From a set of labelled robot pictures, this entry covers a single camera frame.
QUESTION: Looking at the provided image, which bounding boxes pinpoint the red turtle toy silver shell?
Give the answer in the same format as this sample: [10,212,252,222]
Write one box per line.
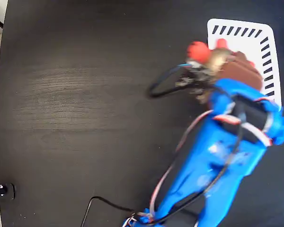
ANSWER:
[186,38,257,74]

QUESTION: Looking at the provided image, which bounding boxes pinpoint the white tray with slots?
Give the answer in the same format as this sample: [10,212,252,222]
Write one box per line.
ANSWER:
[206,18,283,107]

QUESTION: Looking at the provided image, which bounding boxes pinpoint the black table clamp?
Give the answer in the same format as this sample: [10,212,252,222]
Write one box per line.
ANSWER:
[0,183,16,205]

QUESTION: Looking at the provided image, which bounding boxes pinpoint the bare camera circuit board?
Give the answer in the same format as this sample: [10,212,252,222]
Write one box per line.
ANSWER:
[175,60,216,104]

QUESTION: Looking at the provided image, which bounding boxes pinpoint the white red servo wires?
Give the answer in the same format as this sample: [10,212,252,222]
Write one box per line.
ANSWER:
[122,98,276,227]

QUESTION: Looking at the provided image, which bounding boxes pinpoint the black camera cable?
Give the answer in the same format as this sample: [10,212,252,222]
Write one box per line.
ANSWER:
[80,63,248,227]

